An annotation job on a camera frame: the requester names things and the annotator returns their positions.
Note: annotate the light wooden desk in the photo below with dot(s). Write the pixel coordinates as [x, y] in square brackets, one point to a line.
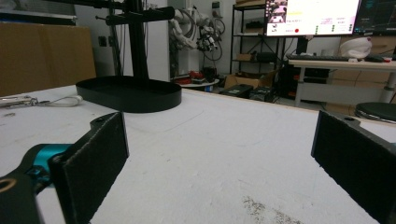
[339, 66]

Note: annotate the black keyboard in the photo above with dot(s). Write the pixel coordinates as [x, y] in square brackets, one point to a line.
[317, 58]

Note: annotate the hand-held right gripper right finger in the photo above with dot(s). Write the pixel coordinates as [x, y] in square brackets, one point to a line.
[355, 158]

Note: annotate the white cap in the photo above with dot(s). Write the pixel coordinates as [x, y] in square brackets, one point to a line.
[355, 47]

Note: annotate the silver metal clip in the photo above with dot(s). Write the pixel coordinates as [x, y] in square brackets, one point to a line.
[17, 101]

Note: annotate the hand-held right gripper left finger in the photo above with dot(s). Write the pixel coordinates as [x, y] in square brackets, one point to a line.
[93, 165]

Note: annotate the black metal shelf rack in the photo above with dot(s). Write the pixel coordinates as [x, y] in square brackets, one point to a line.
[249, 37]

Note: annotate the black stand with oval tray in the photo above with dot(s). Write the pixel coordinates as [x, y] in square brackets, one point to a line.
[134, 93]

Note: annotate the bright computer monitor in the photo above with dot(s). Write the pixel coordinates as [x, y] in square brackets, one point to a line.
[317, 15]

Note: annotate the red tool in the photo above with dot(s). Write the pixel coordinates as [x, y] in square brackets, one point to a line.
[190, 77]

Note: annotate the black flat case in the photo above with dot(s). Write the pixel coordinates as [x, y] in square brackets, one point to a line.
[236, 90]

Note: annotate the open cardboard box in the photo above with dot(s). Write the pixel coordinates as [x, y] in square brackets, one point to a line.
[246, 80]

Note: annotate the dark computer monitor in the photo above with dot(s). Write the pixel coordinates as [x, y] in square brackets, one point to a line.
[376, 15]

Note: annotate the large brown cardboard box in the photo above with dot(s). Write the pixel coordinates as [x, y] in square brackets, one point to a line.
[43, 59]

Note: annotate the small round white table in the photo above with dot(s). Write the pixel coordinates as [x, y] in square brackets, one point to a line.
[199, 84]

